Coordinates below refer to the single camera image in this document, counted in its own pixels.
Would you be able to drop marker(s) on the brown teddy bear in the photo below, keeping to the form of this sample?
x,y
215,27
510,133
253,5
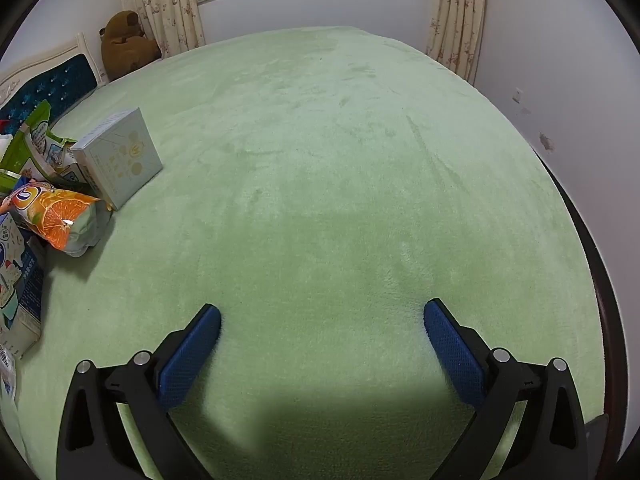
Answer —
x,y
125,45

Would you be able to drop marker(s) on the white plastic packet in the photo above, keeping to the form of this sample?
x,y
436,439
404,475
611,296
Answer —
x,y
6,370

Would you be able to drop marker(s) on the white headboard with blue padding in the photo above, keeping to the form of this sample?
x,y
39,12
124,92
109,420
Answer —
x,y
65,85

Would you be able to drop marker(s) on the white cardboard box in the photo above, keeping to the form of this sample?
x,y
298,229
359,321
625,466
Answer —
x,y
125,155

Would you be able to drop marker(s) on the white wall socket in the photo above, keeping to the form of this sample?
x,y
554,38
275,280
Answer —
x,y
518,95

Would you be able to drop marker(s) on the dark wooden bed frame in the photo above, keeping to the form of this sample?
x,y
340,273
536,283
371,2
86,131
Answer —
x,y
612,335

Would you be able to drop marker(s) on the orange print snack bag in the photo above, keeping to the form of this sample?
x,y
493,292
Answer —
x,y
60,215

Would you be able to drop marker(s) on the blue and white carton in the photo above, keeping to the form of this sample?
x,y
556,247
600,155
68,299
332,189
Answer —
x,y
17,285

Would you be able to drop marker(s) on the green seaweed snack bag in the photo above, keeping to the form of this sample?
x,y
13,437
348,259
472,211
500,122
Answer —
x,y
32,130

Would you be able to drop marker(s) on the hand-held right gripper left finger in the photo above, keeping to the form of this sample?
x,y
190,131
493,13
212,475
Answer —
x,y
192,355

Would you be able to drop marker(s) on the floral cream curtain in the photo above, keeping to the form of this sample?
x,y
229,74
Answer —
x,y
457,20
165,5

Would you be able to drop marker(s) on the green and white snack packet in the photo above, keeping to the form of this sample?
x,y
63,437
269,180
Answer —
x,y
60,157

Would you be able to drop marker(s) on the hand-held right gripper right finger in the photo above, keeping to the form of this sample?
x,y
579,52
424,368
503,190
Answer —
x,y
452,355

